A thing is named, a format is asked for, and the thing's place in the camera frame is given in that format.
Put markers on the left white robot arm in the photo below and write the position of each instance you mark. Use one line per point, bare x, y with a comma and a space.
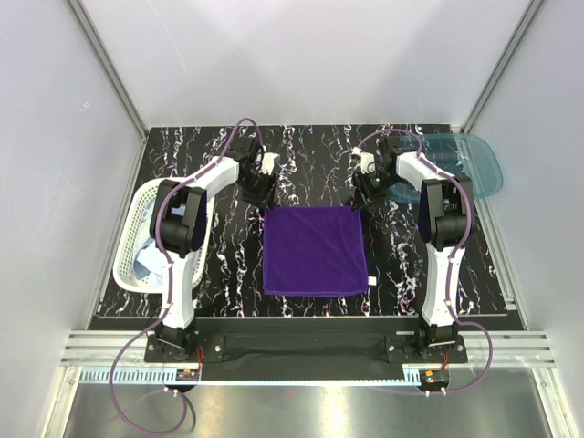
174, 327

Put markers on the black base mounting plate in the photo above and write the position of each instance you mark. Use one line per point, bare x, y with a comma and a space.
304, 370

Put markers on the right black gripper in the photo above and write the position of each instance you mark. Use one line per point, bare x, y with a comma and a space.
363, 194

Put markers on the white plastic basket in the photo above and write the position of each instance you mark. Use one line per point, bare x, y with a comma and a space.
132, 246

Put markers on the left connector box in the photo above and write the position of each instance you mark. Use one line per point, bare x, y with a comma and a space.
188, 374

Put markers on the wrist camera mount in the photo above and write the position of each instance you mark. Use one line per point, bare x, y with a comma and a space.
365, 161
268, 163

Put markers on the light blue towel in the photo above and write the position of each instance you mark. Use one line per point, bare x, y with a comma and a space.
147, 258

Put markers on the purple towel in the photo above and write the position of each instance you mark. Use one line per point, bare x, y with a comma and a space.
314, 252

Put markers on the right connector box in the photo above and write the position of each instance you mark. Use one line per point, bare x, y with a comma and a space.
438, 377

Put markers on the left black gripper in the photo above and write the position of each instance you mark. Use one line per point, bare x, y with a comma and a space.
265, 195

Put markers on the connector box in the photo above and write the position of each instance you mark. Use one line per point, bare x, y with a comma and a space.
438, 377
188, 374

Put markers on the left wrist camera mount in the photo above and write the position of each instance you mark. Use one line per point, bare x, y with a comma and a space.
268, 163

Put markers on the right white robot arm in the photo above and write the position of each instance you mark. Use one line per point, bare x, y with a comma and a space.
445, 222

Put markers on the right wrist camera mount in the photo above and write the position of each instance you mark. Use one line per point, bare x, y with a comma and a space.
365, 161

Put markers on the teal transparent plastic tray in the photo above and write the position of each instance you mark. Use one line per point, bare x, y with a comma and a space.
454, 153

